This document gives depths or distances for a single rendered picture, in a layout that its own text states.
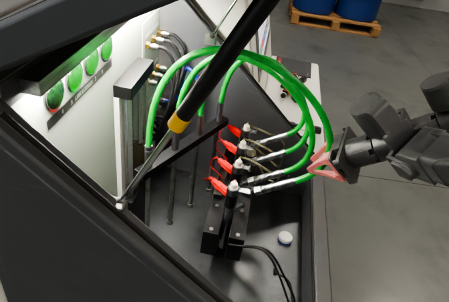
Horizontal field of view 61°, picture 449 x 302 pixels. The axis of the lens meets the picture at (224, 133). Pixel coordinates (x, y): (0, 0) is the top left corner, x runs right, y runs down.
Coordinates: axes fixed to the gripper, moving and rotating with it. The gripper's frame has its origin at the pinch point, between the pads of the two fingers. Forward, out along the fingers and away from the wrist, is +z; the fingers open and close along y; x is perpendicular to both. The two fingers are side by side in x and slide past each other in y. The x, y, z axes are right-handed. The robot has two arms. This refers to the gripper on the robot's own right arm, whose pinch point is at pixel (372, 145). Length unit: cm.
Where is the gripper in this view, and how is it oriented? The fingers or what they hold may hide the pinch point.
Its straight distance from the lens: 94.6
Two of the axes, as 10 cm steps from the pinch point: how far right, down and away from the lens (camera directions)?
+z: -7.4, 3.3, 5.9
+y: -5.4, -8.1, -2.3
